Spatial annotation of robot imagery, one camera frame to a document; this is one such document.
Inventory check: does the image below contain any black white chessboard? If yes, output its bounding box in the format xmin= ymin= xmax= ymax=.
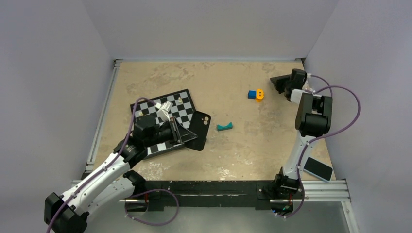
xmin=130 ymin=89 xmax=202 ymax=160

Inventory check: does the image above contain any blue cube block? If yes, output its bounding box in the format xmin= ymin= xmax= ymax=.
xmin=247 ymin=90 xmax=257 ymax=99

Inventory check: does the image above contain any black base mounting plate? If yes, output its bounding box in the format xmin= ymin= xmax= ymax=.
xmin=130 ymin=180 xmax=304 ymax=213

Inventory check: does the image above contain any black phone case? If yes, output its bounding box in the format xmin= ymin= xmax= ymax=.
xmin=185 ymin=111 xmax=211 ymax=151

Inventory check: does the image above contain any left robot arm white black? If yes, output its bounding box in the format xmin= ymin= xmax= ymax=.
xmin=44 ymin=112 xmax=209 ymax=233

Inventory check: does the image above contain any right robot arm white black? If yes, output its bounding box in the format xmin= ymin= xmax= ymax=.
xmin=270 ymin=68 xmax=333 ymax=198

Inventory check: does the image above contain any orange ring block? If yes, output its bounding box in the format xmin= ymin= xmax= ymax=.
xmin=255 ymin=89 xmax=265 ymax=102

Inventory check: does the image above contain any aluminium frame rail left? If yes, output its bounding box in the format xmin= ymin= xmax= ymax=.
xmin=81 ymin=59 xmax=123 ymax=179

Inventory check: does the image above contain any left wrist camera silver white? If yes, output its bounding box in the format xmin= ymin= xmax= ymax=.
xmin=154 ymin=101 xmax=173 ymax=122

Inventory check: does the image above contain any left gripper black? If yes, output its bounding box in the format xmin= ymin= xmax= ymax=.
xmin=144 ymin=116 xmax=197 ymax=148

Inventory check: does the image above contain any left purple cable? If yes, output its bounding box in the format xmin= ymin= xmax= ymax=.
xmin=45 ymin=97 xmax=179 ymax=233

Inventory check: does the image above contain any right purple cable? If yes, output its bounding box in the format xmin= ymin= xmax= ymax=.
xmin=275 ymin=74 xmax=362 ymax=219

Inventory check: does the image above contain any purple cable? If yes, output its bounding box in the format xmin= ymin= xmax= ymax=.
xmin=45 ymin=97 xmax=179 ymax=233
xmin=275 ymin=74 xmax=362 ymax=219

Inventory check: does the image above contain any light blue cased phone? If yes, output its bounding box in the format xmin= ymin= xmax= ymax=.
xmin=304 ymin=157 xmax=333 ymax=182

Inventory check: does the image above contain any teal arch block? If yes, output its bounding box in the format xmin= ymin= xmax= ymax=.
xmin=216 ymin=122 xmax=233 ymax=132

